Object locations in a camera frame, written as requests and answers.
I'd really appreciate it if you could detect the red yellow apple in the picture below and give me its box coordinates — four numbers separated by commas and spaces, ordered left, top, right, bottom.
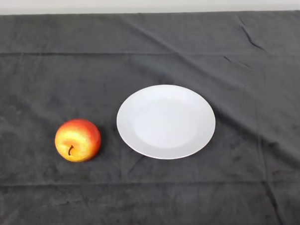
54, 117, 103, 164

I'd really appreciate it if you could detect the white round plate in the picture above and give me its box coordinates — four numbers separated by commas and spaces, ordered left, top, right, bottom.
114, 82, 218, 162

